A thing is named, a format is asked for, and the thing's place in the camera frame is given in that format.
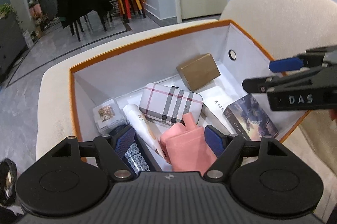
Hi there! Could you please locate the operator hand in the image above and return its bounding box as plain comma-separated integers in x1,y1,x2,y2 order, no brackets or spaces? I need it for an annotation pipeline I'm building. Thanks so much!
329,109,337,121

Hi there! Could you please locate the pink bottle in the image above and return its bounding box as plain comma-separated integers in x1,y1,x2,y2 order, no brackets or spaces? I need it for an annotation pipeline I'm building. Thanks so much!
159,113,217,175

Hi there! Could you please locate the white lotion tube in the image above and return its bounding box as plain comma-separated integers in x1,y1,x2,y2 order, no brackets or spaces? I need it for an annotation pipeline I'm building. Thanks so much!
123,104,164,158

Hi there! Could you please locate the black spray can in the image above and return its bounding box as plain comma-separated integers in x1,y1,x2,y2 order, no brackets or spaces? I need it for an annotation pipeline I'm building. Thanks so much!
109,130,162,176

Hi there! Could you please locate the black dining chair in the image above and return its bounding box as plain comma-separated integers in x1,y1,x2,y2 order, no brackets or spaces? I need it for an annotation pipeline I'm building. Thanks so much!
57,0,112,39

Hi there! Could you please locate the playing card box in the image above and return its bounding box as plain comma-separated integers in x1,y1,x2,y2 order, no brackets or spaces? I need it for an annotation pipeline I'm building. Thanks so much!
224,94,279,141

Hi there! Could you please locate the clear plastic cube box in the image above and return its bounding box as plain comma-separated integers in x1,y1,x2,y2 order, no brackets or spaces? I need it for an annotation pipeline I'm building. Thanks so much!
92,98,128,134

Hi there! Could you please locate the black trash bag bin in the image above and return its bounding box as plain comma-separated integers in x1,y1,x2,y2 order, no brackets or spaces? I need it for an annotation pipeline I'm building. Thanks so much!
0,158,17,206

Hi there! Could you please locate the plaid case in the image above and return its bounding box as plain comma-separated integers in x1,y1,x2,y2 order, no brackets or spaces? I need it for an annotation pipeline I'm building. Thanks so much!
139,83,203,125

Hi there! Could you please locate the gold cardboard box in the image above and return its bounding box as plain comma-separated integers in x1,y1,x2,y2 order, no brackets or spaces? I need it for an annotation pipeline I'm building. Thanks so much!
176,53,221,91

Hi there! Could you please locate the dark grey sideboard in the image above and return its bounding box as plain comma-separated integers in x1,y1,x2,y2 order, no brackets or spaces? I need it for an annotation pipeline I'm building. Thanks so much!
0,13,27,81

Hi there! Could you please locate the long white box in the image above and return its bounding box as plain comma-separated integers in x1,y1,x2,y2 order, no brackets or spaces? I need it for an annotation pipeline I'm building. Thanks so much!
199,86,235,135

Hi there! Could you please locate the orange storage box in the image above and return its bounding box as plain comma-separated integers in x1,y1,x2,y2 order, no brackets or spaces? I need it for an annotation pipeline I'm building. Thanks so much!
68,19,311,162

